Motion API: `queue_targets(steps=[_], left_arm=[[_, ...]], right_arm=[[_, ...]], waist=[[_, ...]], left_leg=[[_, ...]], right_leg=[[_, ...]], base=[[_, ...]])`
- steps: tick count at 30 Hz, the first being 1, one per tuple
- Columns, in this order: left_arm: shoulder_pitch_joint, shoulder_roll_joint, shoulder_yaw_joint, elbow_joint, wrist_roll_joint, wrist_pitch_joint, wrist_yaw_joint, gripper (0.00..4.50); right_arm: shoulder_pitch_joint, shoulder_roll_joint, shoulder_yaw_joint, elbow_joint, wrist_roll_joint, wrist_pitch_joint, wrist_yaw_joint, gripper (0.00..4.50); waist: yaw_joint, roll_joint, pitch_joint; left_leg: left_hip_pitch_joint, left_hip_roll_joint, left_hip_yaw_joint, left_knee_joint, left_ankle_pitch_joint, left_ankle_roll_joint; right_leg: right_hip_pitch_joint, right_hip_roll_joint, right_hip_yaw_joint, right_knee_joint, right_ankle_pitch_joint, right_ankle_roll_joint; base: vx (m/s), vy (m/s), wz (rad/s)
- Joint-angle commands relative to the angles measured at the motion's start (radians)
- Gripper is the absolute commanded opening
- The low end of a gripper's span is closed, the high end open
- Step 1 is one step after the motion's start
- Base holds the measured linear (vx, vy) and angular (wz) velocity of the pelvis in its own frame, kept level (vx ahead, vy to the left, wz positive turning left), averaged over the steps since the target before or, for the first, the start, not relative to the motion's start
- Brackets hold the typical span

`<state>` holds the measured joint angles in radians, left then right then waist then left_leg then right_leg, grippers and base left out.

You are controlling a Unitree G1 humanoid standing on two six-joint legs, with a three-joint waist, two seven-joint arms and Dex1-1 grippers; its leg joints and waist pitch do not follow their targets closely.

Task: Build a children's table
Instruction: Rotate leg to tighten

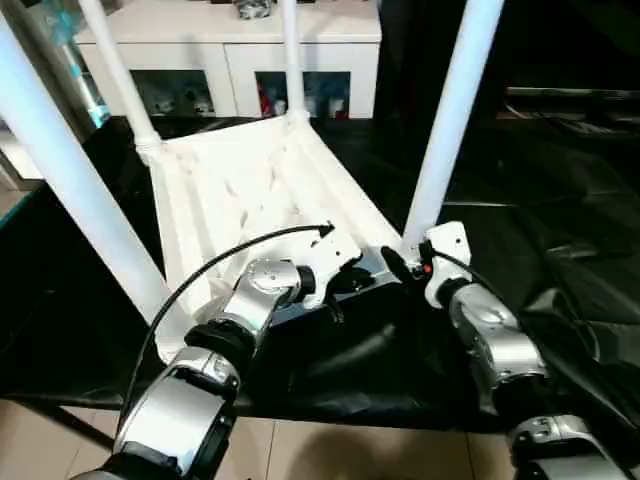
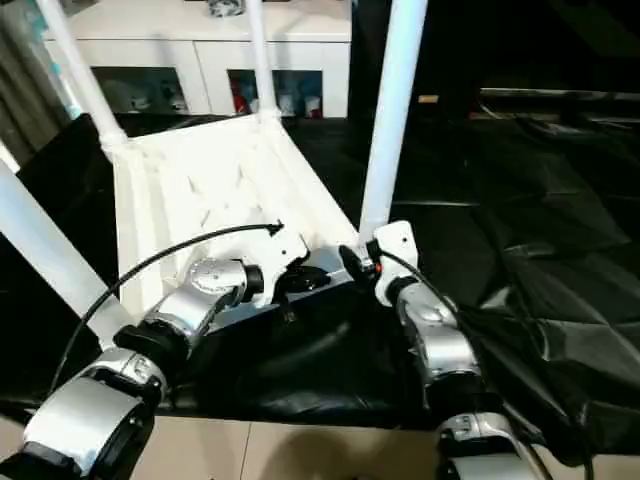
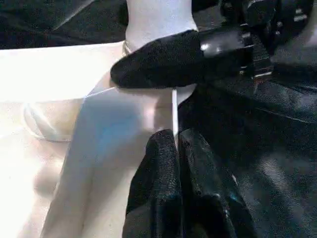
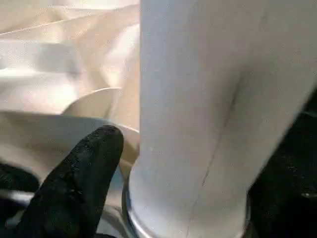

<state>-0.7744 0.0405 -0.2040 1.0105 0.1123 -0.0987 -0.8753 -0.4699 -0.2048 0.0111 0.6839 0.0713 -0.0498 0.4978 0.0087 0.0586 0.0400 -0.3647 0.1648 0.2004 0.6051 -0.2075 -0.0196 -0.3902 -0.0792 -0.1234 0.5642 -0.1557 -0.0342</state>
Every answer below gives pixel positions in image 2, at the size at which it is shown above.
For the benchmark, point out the white plastic table leg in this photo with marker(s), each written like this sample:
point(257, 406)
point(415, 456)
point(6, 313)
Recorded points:
point(390, 125)
point(50, 235)
point(260, 60)
point(80, 75)

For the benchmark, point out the white plastic table top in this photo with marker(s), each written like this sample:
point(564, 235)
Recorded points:
point(200, 175)

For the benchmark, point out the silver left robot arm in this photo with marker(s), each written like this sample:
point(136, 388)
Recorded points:
point(215, 280)

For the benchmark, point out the black mat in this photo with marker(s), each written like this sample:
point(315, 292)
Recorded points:
point(525, 200)

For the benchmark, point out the white cup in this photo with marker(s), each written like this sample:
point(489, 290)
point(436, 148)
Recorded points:
point(254, 106)

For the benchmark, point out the black and white figurine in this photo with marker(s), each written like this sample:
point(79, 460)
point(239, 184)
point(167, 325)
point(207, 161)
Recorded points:
point(175, 97)

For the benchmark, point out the black cabinet with gold label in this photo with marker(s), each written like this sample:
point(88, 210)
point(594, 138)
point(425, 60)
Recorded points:
point(450, 50)

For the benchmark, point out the small white figurine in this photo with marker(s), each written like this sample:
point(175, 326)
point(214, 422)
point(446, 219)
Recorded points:
point(140, 100)

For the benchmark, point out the dark low furniture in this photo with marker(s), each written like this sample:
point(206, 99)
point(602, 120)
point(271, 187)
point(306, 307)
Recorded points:
point(560, 105)

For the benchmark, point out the white display cabinet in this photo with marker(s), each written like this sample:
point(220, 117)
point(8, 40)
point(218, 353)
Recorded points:
point(175, 45)

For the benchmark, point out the grey curtain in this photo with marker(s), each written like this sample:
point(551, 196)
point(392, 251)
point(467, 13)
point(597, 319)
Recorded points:
point(25, 75)

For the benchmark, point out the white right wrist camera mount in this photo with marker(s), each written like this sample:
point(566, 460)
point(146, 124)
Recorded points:
point(397, 240)

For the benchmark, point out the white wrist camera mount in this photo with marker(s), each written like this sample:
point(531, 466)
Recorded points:
point(285, 250)
point(397, 240)

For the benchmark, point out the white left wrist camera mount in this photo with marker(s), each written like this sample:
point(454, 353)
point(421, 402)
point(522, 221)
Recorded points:
point(285, 250)

